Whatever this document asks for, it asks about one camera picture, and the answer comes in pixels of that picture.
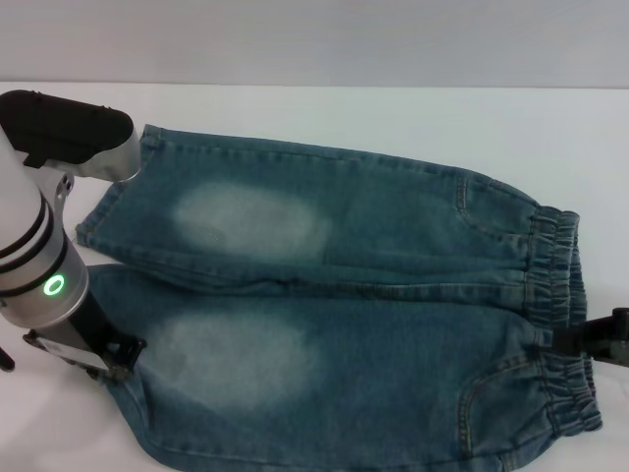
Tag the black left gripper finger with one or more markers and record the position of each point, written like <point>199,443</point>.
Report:
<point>120,356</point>

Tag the blue denim shorts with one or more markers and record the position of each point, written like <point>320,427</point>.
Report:
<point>344,383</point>

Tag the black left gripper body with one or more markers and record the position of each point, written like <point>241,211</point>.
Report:
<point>83,339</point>

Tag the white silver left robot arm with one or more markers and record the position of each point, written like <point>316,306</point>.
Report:
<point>34,255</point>

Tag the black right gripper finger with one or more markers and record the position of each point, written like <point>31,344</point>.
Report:
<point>582,336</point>

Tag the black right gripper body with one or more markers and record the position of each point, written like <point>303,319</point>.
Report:
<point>620,339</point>

